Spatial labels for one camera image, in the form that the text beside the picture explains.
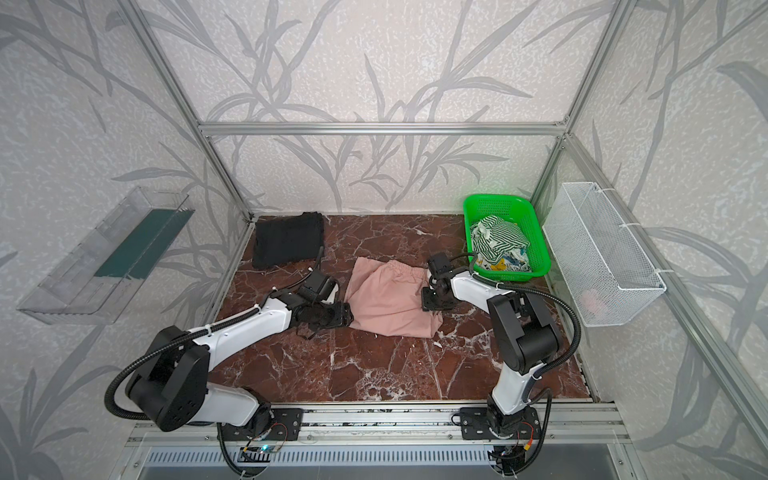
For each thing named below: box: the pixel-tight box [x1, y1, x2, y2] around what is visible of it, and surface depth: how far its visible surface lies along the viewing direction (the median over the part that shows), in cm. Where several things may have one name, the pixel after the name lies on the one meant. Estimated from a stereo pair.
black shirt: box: [252, 212, 324, 269], surface depth 111 cm
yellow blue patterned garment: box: [475, 250, 532, 273], surface depth 104 cm
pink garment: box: [344, 257, 442, 338], surface depth 94 cm
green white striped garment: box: [471, 215, 531, 263], surface depth 108 cm
